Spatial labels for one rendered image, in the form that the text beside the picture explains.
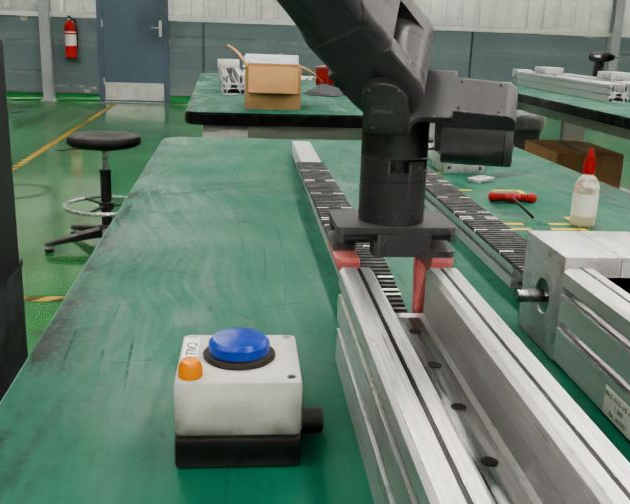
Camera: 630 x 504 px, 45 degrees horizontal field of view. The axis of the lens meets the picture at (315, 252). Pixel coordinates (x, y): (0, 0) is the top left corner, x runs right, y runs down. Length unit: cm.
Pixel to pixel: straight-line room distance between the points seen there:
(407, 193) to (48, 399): 33
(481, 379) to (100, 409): 27
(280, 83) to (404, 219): 215
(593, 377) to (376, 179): 23
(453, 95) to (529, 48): 1183
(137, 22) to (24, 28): 158
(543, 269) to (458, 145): 15
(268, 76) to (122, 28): 895
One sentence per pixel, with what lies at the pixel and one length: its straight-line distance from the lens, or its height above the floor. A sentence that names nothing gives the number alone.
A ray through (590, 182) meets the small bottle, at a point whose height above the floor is 85.
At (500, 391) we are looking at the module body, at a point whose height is 85.
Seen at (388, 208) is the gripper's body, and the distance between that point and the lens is 64.
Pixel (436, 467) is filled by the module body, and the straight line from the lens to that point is 35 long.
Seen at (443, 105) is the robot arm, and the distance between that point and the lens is 62.
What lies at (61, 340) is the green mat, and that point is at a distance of 71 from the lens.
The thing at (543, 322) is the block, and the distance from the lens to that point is 72.
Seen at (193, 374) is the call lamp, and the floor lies 84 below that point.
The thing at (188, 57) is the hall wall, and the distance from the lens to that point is 1161.
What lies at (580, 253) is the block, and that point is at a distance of 69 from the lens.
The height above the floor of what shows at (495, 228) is 81.
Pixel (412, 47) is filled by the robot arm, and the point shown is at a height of 104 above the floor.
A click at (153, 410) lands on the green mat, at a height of 78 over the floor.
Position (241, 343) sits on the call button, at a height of 85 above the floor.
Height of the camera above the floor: 105
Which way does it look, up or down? 16 degrees down
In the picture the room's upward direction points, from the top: 2 degrees clockwise
